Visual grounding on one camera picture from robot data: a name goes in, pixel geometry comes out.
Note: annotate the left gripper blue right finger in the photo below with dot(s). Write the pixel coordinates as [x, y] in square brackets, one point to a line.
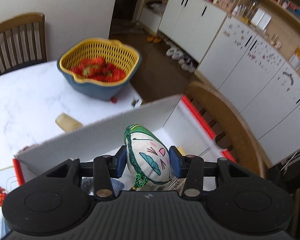
[178, 163]

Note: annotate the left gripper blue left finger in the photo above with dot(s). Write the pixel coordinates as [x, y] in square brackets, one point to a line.
[119, 162]

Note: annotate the embroidered white green sachet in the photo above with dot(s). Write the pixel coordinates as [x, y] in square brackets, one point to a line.
[148, 159]

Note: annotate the red white cardboard box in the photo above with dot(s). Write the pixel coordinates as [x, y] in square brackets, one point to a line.
[173, 120]

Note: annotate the shiny foil snack bag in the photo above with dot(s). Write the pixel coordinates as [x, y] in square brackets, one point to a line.
[176, 184]

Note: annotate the wooden chair near box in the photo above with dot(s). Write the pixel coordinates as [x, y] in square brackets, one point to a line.
[229, 130]

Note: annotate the yellow blue strainer basket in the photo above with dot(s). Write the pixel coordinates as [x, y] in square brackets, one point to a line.
[123, 56]

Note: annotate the strawberries in basket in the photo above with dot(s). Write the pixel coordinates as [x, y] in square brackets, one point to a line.
[99, 69]

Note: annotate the white shoes on floor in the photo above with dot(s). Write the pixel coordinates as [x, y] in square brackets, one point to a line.
[185, 62]

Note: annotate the white cabinet row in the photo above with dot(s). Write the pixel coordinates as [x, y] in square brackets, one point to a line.
[245, 68]

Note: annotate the yellow slippers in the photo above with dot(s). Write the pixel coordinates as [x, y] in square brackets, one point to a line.
[153, 39]

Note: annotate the wooden chair far side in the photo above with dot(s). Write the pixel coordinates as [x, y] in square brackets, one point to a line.
[22, 42]

